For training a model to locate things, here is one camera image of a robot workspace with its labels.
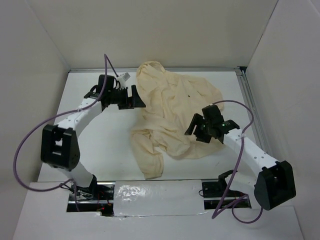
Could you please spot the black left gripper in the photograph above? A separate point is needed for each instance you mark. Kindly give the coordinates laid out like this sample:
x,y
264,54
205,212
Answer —
x,y
128,103

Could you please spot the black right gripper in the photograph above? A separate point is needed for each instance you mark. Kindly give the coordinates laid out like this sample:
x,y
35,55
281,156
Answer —
x,y
196,119

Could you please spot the cream yellow jacket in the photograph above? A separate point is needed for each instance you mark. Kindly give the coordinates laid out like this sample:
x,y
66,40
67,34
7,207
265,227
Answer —
x,y
171,101

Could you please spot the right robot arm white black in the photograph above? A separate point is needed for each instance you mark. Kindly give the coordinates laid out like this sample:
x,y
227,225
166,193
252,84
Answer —
x,y
273,183

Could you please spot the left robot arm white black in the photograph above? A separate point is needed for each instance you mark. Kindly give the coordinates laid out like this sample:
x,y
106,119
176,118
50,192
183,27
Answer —
x,y
59,144

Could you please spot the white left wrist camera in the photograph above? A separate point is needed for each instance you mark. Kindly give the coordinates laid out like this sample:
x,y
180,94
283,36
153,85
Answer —
x,y
121,80

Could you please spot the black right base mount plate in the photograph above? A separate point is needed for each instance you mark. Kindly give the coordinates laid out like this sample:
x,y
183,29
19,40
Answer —
x,y
213,190

